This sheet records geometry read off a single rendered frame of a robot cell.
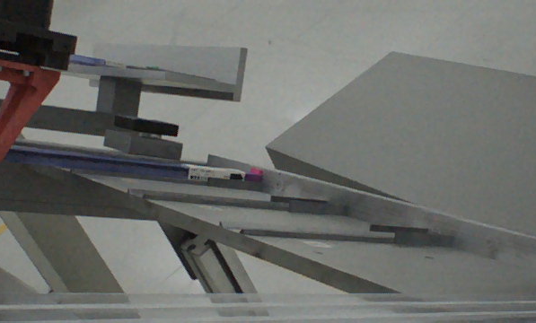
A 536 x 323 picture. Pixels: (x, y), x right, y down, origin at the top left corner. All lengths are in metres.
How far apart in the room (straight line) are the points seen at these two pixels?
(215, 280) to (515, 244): 0.41
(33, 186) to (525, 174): 0.47
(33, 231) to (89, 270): 0.10
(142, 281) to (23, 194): 1.40
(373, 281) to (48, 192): 0.42
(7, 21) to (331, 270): 0.29
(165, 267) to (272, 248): 1.68
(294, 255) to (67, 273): 0.65
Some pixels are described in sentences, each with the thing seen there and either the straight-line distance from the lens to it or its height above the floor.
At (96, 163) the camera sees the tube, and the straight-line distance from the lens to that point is 0.69.
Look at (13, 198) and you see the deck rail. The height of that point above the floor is 0.82.
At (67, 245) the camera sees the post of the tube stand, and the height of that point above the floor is 0.63.
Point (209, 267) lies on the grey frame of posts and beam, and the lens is 0.91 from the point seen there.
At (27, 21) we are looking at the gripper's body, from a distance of 0.63.
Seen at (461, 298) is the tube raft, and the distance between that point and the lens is 0.35.
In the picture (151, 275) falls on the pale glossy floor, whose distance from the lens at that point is 2.15.
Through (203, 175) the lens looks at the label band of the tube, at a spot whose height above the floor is 0.77.
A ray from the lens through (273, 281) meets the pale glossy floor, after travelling 1.91.
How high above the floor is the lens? 1.11
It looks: 28 degrees down
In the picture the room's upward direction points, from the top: 26 degrees counter-clockwise
